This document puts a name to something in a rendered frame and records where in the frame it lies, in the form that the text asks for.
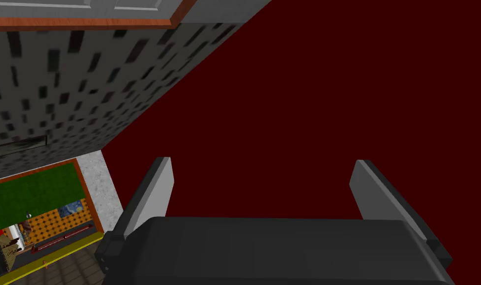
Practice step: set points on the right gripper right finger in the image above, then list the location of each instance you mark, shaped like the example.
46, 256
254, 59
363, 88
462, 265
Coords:
376, 198

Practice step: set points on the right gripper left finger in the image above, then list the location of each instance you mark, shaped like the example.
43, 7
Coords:
155, 194

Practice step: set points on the grey panelled door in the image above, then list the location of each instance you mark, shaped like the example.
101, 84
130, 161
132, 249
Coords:
46, 12

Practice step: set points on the blue wall picture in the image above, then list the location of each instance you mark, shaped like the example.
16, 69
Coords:
71, 209

